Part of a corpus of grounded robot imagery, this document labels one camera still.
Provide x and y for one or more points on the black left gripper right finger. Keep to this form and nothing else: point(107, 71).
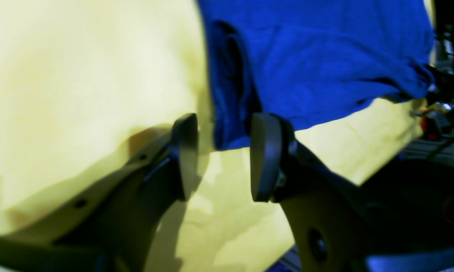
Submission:
point(400, 220)

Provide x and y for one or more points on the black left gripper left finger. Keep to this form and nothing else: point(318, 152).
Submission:
point(109, 227)

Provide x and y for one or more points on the dark blue long-sleeve shirt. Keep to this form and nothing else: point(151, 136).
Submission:
point(311, 61)

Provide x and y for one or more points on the yellow table cloth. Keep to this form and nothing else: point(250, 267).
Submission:
point(84, 83)

